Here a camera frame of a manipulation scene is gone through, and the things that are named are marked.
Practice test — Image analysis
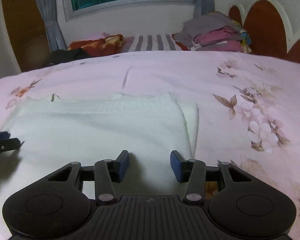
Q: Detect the brown wooden door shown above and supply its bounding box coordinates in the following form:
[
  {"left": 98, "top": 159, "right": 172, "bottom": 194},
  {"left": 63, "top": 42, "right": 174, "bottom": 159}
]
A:
[{"left": 1, "top": 0, "right": 50, "bottom": 72}]

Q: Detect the black garment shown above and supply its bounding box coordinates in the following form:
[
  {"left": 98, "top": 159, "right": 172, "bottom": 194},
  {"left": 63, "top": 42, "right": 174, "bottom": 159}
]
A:
[{"left": 42, "top": 48, "right": 91, "bottom": 67}]

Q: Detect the red floral blanket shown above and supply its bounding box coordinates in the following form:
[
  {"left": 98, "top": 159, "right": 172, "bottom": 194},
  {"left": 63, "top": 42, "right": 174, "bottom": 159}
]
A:
[{"left": 67, "top": 34, "right": 125, "bottom": 57}]

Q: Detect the pale green cloth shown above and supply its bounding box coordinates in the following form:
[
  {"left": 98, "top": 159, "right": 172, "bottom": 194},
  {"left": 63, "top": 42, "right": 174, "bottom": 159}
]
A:
[{"left": 0, "top": 93, "right": 198, "bottom": 196}]

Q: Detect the grey striped pillow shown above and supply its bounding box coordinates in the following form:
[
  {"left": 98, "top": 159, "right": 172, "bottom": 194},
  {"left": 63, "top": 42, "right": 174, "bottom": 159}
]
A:
[{"left": 121, "top": 34, "right": 182, "bottom": 53}]

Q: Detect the pink floral bed blanket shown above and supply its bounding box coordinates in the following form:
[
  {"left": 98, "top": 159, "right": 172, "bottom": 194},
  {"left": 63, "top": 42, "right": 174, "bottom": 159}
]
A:
[{"left": 0, "top": 51, "right": 300, "bottom": 239}]

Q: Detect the red heart-shaped headboard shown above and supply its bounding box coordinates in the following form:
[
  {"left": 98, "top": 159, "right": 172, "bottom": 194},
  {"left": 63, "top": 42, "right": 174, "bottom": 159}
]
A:
[{"left": 228, "top": 0, "right": 300, "bottom": 64}]

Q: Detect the stack of folded clothes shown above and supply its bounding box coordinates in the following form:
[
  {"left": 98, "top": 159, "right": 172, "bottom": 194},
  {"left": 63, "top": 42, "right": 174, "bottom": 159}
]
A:
[{"left": 173, "top": 12, "right": 251, "bottom": 54}]

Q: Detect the grey left curtain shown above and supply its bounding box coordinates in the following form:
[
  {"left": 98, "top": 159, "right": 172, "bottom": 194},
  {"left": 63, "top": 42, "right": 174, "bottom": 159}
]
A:
[{"left": 36, "top": 0, "right": 66, "bottom": 51}]

